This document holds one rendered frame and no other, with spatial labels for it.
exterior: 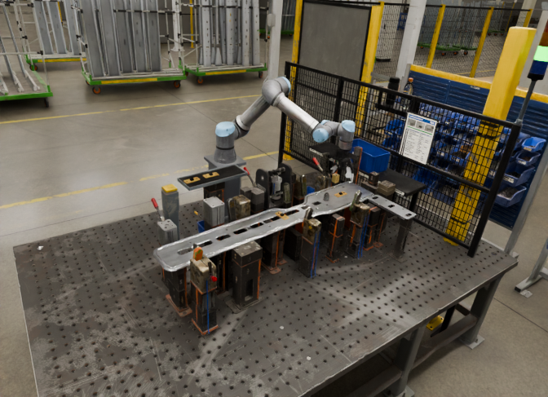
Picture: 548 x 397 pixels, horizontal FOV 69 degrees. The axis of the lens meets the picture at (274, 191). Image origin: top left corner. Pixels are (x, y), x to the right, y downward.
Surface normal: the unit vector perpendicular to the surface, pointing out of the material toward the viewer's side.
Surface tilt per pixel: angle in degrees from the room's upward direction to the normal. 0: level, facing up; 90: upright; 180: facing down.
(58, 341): 0
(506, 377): 0
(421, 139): 90
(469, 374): 0
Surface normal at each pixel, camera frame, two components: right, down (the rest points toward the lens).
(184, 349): 0.06, -0.88
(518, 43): -0.78, 0.25
